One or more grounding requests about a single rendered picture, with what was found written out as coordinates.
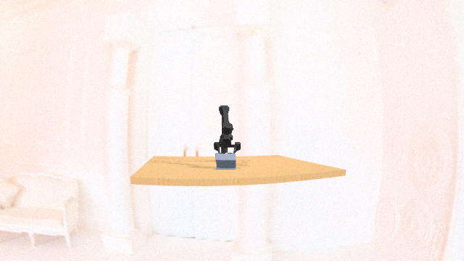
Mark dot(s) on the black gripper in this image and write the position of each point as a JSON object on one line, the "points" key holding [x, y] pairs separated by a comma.
{"points": [[226, 144]]}

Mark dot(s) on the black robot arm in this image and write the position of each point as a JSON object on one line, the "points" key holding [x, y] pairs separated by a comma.
{"points": [[227, 127]]}

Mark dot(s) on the grey square panel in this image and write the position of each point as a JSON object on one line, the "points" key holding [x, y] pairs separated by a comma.
{"points": [[225, 161]]}

